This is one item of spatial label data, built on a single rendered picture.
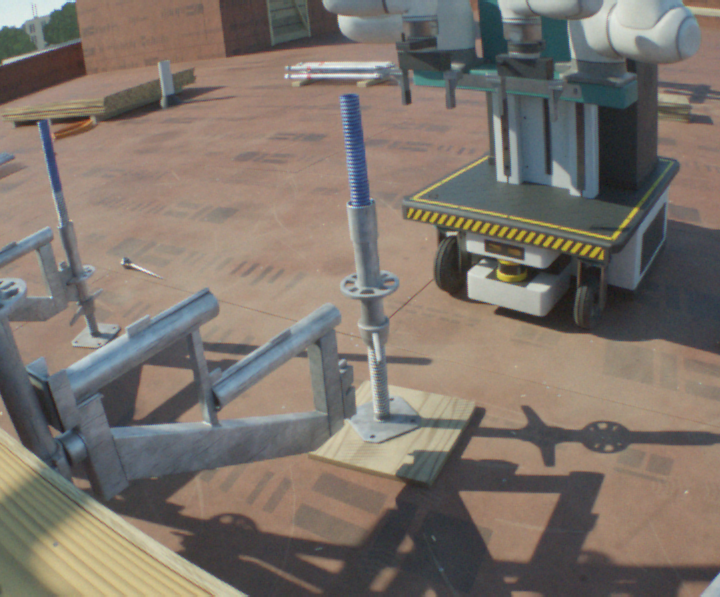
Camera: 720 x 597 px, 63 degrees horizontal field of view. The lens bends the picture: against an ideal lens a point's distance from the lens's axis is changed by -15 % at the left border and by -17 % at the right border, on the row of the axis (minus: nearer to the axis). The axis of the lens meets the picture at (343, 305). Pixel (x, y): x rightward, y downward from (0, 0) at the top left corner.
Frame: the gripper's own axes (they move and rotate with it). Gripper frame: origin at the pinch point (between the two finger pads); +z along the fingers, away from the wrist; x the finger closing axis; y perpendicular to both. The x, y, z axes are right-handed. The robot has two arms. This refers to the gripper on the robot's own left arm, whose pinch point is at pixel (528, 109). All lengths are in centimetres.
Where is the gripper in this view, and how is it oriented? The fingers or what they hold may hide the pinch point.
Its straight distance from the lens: 162.2
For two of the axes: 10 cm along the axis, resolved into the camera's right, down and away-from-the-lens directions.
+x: 7.8, 2.2, -5.9
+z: 1.1, 8.8, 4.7
